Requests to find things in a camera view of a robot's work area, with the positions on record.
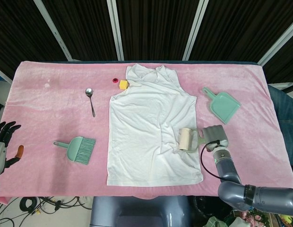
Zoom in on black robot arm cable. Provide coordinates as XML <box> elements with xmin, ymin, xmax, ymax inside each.
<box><xmin>199</xmin><ymin>140</ymin><xmax>224</xmax><ymax>183</ymax></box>

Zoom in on green checked cloth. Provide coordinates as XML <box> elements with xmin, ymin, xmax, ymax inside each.
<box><xmin>204</xmin><ymin>216</ymin><xmax>226</xmax><ymax>227</ymax></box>

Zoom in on green plastic dustpan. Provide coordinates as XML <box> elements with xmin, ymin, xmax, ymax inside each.
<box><xmin>202</xmin><ymin>87</ymin><xmax>241</xmax><ymax>125</ymax></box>

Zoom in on white sleeveless shirt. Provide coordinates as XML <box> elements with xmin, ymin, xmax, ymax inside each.
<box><xmin>106</xmin><ymin>63</ymin><xmax>204</xmax><ymax>187</ymax></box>

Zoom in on blue jeans leg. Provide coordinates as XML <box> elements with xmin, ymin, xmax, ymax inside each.
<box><xmin>268</xmin><ymin>84</ymin><xmax>293</xmax><ymax>166</ymax></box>

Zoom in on green lint roller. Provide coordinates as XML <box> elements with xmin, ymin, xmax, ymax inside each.
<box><xmin>178</xmin><ymin>127</ymin><xmax>210</xmax><ymax>154</ymax></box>

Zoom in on pink fleece table cloth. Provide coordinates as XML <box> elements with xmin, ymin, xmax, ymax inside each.
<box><xmin>0</xmin><ymin>61</ymin><xmax>293</xmax><ymax>199</ymax></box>

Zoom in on black floor cable bundle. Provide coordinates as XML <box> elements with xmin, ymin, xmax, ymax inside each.
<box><xmin>0</xmin><ymin>195</ymin><xmax>93</xmax><ymax>227</ymax></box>

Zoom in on white partition post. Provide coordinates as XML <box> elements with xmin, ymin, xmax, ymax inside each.
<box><xmin>0</xmin><ymin>66</ymin><xmax>14</xmax><ymax>85</ymax></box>
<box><xmin>257</xmin><ymin>18</ymin><xmax>293</xmax><ymax>66</ymax></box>
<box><xmin>106</xmin><ymin>0</ymin><xmax>125</xmax><ymax>61</ymax></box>
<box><xmin>183</xmin><ymin>0</ymin><xmax>209</xmax><ymax>61</ymax></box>
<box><xmin>37</xmin><ymin>0</ymin><xmax>73</xmax><ymax>61</ymax></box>

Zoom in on blue-grey robot torso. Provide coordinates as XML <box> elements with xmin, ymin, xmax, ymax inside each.
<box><xmin>89</xmin><ymin>195</ymin><xmax>192</xmax><ymax>227</ymax></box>

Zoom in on pink artificial flowers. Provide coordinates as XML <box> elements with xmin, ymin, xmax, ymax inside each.
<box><xmin>231</xmin><ymin>208</ymin><xmax>270</xmax><ymax>227</ymax></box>

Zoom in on black bin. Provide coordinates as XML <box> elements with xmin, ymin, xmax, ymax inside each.
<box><xmin>193</xmin><ymin>195</ymin><xmax>223</xmax><ymax>218</ymax></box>

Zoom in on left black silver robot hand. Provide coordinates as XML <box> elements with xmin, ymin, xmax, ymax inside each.
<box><xmin>0</xmin><ymin>121</ymin><xmax>25</xmax><ymax>177</ymax></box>

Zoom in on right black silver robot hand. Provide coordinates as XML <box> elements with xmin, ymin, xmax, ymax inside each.
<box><xmin>198</xmin><ymin>125</ymin><xmax>229</xmax><ymax>153</ymax></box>

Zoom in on metal spoon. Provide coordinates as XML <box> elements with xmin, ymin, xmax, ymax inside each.
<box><xmin>85</xmin><ymin>87</ymin><xmax>96</xmax><ymax>118</ymax></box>

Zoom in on green hand brush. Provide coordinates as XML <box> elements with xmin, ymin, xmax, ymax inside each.
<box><xmin>53</xmin><ymin>136</ymin><xmax>96</xmax><ymax>166</ymax></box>

